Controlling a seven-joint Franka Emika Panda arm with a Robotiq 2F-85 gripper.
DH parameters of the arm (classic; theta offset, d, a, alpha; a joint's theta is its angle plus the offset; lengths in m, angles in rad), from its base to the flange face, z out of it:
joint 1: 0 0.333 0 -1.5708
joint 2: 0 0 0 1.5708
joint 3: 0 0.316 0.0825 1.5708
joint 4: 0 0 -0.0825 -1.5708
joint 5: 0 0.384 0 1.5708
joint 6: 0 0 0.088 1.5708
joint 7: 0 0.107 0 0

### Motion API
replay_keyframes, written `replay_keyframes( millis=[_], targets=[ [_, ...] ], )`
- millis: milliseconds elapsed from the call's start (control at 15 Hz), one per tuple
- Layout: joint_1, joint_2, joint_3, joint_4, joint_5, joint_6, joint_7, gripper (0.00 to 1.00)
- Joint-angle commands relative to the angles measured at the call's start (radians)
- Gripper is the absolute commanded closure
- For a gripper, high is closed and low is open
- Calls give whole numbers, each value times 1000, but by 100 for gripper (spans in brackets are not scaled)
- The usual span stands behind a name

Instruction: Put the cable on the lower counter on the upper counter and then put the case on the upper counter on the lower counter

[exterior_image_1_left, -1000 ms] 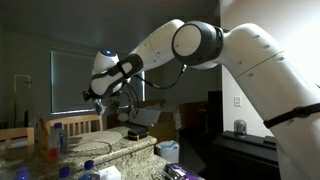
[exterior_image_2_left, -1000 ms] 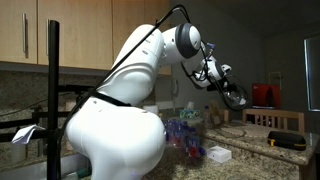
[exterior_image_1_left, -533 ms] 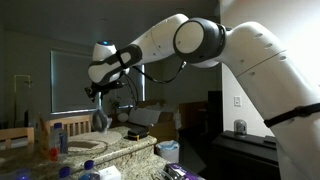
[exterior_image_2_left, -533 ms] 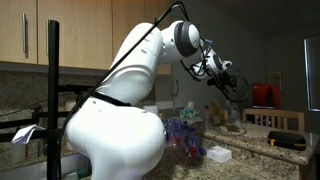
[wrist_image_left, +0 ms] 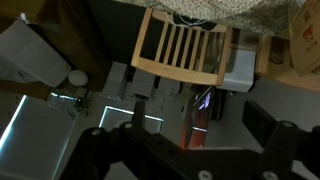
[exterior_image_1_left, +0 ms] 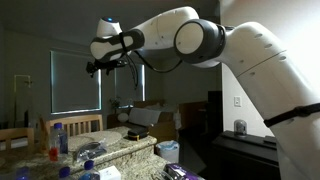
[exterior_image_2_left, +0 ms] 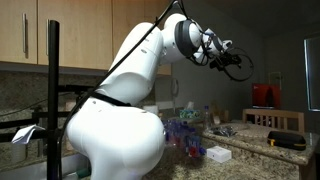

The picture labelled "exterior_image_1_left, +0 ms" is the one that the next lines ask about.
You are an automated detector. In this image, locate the black zip case yellow zipper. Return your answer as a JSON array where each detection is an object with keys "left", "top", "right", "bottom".
[{"left": 127, "top": 125, "right": 150, "bottom": 142}]

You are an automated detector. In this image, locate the brown paper bag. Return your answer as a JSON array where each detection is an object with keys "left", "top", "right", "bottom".
[{"left": 38, "top": 114, "right": 50, "bottom": 154}]

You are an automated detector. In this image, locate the white trash bin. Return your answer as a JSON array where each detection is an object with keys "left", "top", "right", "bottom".
[{"left": 155, "top": 139, "right": 180, "bottom": 164}]

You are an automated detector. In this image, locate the round woven placemat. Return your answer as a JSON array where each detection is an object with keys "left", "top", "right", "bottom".
[{"left": 67, "top": 130, "right": 123, "bottom": 152}]

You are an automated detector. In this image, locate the wooden daybed sofa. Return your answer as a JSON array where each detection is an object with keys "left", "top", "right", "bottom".
[{"left": 106, "top": 99, "right": 183, "bottom": 143}]

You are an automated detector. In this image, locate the wide window grey blind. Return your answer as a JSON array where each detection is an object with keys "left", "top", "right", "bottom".
[{"left": 50, "top": 50, "right": 102, "bottom": 115}]

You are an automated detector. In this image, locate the tall clear water bottle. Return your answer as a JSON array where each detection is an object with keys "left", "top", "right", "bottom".
[{"left": 48, "top": 122, "right": 69, "bottom": 163}]

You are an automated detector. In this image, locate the black low dresser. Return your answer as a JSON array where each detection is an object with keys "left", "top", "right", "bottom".
[{"left": 211, "top": 130, "right": 282, "bottom": 180}]

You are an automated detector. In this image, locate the white wall light switch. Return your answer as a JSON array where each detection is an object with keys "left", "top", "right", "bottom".
[{"left": 233, "top": 95, "right": 242, "bottom": 108}]

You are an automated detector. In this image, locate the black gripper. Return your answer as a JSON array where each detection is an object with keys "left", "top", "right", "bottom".
[{"left": 85, "top": 59, "right": 128, "bottom": 79}]

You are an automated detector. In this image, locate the small blue cap bottle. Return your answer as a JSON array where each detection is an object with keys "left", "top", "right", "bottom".
[
  {"left": 58, "top": 166, "right": 73, "bottom": 180},
  {"left": 78, "top": 160, "right": 101, "bottom": 180},
  {"left": 14, "top": 166, "right": 31, "bottom": 180}
]

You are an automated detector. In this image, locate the grey square pillow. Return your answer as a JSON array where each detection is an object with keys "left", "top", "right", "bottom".
[{"left": 128, "top": 107, "right": 162, "bottom": 128}]

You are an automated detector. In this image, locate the small white box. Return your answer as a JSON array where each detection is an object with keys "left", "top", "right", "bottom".
[{"left": 98, "top": 165, "right": 122, "bottom": 180}]

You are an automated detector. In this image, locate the potted plant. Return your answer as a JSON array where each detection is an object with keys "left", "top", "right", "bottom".
[{"left": 109, "top": 97, "right": 123, "bottom": 109}]

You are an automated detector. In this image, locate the round white cushion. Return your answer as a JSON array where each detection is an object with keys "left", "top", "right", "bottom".
[{"left": 117, "top": 112, "right": 130, "bottom": 123}]

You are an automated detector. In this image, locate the purple plastic wrapped package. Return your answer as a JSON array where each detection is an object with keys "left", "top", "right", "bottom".
[{"left": 161, "top": 162, "right": 204, "bottom": 180}]

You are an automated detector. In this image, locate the narrow window grey blind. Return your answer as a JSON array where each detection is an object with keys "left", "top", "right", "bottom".
[{"left": 114, "top": 60, "right": 146, "bottom": 108}]

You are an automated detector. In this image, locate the wooden slat back chair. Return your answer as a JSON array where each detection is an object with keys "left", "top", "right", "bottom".
[
  {"left": 44, "top": 114, "right": 104, "bottom": 138},
  {"left": 0, "top": 127, "right": 35, "bottom": 151}
]

